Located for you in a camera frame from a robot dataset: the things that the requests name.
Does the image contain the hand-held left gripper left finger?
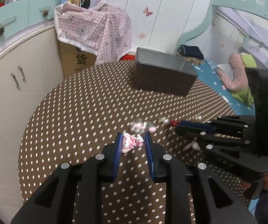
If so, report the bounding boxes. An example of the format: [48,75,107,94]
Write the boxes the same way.
[10,132,123,224]

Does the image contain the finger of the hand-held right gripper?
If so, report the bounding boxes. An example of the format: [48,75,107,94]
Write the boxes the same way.
[174,115,256,145]
[192,133,268,183]

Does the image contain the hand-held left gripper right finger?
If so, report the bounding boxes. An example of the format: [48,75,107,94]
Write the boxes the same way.
[144,131,258,224]

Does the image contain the pink bunny charm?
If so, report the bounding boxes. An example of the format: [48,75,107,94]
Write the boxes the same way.
[122,132,146,154]

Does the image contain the grey metal box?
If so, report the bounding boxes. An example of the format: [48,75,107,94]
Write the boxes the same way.
[133,47,198,97]

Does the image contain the small white charm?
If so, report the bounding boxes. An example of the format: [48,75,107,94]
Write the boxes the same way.
[184,141,201,151]

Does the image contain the pink plush pillow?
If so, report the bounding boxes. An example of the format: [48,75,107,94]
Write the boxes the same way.
[217,53,251,92]

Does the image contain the pink and green bedding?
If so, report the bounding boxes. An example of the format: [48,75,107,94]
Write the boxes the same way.
[230,52,257,106]

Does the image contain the blue bedsheet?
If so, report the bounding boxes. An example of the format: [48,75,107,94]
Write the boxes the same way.
[190,58,256,122]

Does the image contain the brown dotted tablecloth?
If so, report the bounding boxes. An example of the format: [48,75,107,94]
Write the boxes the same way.
[18,60,256,224]

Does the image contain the beige folded cloth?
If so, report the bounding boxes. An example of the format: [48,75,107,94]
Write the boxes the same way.
[185,56,206,66]

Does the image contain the dark folded clothes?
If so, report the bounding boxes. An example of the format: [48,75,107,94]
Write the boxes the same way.
[179,45,204,60]

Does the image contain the cardboard box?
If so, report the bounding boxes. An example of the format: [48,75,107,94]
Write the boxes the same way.
[59,41,97,80]

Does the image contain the pale wardrobe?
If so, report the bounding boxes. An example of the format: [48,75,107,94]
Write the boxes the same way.
[87,0,216,54]

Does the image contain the white cabinet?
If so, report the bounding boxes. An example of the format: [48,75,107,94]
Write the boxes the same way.
[0,23,65,206]

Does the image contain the pink checked cloth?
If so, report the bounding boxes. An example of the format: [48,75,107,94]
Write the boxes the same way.
[54,0,132,66]

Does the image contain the narrow teal drawer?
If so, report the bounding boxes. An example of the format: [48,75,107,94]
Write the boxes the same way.
[28,0,67,26]

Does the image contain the wide teal drawer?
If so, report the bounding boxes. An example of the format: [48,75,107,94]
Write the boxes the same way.
[0,0,30,53]

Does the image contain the silver chain bracelet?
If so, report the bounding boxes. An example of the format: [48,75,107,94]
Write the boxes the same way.
[128,119,151,131]

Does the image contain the metal cabinet handle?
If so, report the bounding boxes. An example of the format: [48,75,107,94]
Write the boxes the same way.
[18,66,27,83]
[11,73,20,91]

